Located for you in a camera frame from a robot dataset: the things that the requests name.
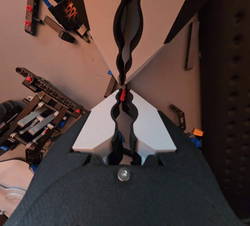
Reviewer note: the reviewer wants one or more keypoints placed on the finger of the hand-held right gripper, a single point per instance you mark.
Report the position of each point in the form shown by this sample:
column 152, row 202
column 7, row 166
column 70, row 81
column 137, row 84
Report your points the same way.
column 99, row 15
column 164, row 7

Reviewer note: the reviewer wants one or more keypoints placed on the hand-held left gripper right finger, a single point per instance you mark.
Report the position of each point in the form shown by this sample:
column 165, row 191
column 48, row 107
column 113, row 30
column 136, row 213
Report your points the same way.
column 156, row 132

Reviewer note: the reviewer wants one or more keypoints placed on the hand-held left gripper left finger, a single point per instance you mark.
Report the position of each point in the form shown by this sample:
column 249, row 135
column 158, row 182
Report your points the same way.
column 93, row 132

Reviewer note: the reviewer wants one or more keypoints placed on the black orange flame toy panel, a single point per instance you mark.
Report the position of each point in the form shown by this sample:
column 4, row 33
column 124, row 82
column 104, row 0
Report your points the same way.
column 64, row 13

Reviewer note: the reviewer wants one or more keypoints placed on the black toy truck chassis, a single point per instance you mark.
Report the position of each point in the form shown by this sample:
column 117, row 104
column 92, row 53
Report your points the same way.
column 39, row 113

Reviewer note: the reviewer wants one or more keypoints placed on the black toy beam red pins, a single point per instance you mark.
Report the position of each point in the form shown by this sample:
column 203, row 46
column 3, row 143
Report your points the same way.
column 32, row 7

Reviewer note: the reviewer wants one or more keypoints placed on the light grey desk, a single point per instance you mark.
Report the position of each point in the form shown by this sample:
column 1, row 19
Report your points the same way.
column 58, row 66

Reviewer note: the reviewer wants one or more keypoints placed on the black angled toy beam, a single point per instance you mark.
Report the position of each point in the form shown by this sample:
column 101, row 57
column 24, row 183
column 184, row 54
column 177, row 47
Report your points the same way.
column 179, row 115

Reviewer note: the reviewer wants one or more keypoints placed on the small orange toy piece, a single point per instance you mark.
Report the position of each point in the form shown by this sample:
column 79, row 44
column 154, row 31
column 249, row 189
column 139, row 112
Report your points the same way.
column 197, row 132

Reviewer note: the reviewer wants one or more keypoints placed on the blue toy panel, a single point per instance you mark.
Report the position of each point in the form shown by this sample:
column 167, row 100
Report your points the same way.
column 198, row 142

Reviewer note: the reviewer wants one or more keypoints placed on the white document stand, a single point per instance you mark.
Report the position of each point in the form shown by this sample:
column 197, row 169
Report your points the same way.
column 11, row 187

